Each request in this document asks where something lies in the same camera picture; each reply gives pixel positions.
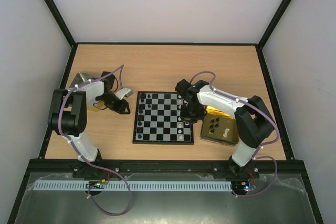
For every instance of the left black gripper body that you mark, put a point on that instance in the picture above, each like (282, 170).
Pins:
(110, 103)

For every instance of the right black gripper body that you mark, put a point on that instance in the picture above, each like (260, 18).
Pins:
(191, 115)

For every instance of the gold metal tin tray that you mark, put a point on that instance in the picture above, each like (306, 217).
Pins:
(219, 127)

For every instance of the black grey chess board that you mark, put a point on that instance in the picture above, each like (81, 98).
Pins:
(157, 120)

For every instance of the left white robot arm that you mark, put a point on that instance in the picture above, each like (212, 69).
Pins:
(68, 110)

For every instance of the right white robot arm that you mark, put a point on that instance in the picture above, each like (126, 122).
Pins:
(253, 119)

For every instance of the silver tin lid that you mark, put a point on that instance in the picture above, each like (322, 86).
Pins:
(93, 90)

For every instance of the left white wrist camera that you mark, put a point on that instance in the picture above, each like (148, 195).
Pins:
(123, 93)

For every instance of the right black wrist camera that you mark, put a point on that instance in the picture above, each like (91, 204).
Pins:
(184, 89)

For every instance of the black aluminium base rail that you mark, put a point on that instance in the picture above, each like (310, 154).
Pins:
(218, 169)

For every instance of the white slotted cable duct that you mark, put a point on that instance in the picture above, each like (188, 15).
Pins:
(67, 185)

